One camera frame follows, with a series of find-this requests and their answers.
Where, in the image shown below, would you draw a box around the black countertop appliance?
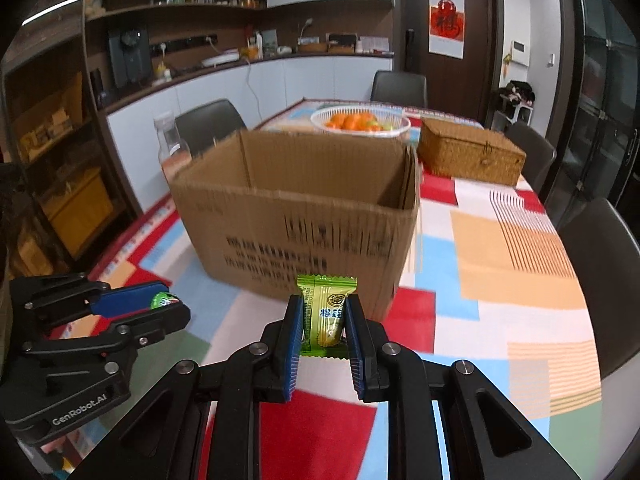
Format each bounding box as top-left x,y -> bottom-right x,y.
108,27 -> 152,88

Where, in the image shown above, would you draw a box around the white plastic fruit basket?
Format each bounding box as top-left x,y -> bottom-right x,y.
310,106 -> 412,140

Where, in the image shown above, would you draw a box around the white base cabinets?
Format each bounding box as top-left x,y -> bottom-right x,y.
105,52 -> 396,216

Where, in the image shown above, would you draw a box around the white shoe rack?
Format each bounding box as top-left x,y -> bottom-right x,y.
492,97 -> 533,133

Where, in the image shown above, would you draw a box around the pile of oranges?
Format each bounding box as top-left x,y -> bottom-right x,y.
324,113 -> 393,132

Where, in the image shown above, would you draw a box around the woven wicker box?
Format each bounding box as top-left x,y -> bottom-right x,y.
417,117 -> 527,187

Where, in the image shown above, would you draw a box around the grey dining chair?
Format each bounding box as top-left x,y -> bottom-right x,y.
371,70 -> 428,109
175,99 -> 248,156
557,197 -> 640,381
505,121 -> 557,191

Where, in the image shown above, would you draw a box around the wall power strip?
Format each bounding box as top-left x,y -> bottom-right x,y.
150,34 -> 219,53

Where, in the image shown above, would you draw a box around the red white wall calendar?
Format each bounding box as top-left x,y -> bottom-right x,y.
428,0 -> 466,58

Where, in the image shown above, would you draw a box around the yellow storage box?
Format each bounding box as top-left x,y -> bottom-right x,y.
42,165 -> 115,256

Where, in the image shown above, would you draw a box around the white round plate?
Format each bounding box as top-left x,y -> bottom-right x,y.
201,50 -> 243,67

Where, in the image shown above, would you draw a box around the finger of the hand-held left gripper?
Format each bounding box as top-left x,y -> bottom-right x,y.
22,304 -> 192,357
10,273 -> 174,332

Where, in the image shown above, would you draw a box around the white power cable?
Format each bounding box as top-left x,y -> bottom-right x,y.
244,57 -> 263,123

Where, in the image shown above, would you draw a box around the dark wooden shelf unit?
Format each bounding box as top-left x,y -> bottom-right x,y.
0,10 -> 141,281

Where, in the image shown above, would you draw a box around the black framed glass door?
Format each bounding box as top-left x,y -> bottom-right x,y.
555,0 -> 640,221

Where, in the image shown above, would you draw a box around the black bag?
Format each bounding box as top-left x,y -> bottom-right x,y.
499,80 -> 536,103

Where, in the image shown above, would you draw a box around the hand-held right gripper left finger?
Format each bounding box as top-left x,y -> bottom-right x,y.
70,295 -> 304,480

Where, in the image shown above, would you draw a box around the light green snack packet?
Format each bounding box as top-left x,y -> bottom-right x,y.
296,274 -> 358,358

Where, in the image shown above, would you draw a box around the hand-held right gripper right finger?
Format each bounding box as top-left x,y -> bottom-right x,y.
346,294 -> 581,480

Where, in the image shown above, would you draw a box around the orange drink bottle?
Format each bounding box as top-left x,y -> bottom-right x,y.
153,112 -> 192,181

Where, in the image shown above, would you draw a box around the dark brown door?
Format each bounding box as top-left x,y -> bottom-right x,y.
393,0 -> 503,126

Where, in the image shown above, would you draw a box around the brown cardboard box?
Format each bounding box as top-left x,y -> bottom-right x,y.
167,129 -> 421,321

